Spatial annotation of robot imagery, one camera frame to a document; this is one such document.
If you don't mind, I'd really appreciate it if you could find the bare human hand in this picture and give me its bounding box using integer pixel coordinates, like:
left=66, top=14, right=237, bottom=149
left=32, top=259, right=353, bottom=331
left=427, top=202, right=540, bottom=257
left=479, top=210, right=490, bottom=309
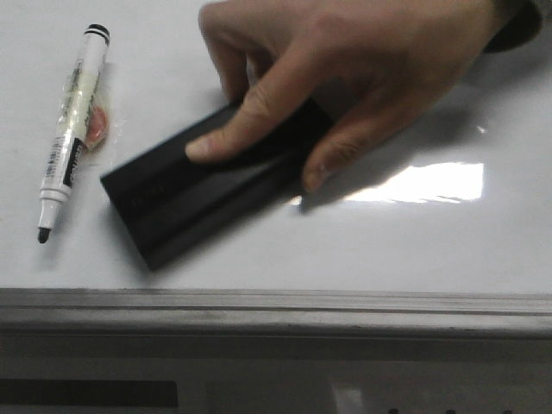
left=184, top=0, right=518, bottom=194

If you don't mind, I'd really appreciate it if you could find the black label strip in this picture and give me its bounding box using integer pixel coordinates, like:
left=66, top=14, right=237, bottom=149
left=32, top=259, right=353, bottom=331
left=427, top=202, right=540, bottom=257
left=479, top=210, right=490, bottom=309
left=1, top=379, right=179, bottom=408

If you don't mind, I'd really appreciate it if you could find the white whiteboard with aluminium frame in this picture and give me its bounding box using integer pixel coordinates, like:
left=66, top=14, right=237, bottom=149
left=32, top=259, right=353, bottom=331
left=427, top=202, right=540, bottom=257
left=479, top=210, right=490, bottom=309
left=1, top=1, right=551, bottom=338

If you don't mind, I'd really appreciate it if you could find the dark sleeve forearm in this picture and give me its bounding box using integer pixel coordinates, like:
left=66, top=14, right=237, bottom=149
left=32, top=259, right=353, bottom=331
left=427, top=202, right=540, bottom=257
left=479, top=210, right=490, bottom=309
left=484, top=1, right=543, bottom=53

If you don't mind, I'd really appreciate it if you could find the white whiteboard marker pen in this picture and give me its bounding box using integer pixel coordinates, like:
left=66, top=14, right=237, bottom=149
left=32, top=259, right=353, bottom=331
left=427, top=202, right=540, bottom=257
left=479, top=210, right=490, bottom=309
left=38, top=23, right=110, bottom=244

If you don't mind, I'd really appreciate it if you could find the black whiteboard eraser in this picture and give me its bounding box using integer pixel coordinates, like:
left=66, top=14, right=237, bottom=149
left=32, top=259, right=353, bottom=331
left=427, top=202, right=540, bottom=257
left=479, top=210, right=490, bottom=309
left=100, top=100, right=333, bottom=270

